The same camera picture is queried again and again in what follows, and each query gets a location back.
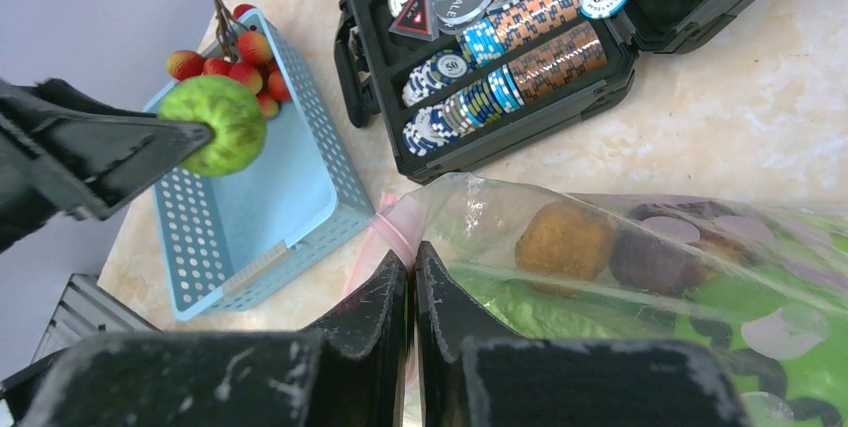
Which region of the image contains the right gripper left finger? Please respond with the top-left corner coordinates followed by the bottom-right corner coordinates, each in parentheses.
top-left (302, 251), bottom-right (410, 427)

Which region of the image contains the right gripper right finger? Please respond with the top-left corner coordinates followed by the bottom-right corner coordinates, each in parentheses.
top-left (412, 241), bottom-right (520, 427)

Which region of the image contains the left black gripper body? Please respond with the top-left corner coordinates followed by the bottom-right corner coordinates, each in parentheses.
top-left (1, 139), bottom-right (72, 253)

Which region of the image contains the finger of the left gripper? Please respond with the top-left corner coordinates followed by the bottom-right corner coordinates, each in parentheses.
top-left (1, 79), bottom-right (212, 219)

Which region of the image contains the green napa cabbage toy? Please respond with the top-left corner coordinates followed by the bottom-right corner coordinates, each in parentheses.
top-left (448, 263), bottom-right (676, 339)

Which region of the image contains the orange brown fruit toy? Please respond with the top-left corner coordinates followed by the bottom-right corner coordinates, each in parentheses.
top-left (514, 201), bottom-right (617, 297)

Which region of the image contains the dark red eggplant toy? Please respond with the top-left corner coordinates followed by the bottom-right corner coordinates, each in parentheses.
top-left (609, 200), bottom-right (761, 297)

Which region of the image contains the clear zip top bag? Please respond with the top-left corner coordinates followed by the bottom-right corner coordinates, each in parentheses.
top-left (344, 172), bottom-right (848, 427)

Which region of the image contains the green bell pepper toy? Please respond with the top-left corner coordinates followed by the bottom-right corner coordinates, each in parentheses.
top-left (158, 75), bottom-right (268, 176)

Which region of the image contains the light blue plastic basket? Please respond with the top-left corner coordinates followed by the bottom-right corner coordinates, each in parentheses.
top-left (152, 9), bottom-right (374, 321)

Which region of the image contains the red cherry tomato bunch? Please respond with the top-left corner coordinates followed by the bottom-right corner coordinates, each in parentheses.
top-left (165, 0), bottom-right (292, 120)

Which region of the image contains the black poker chip case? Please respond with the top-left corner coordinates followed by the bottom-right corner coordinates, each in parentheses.
top-left (335, 0), bottom-right (754, 184)

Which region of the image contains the red triangle dealer token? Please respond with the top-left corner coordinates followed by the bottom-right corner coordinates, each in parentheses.
top-left (388, 0), bottom-right (439, 41)

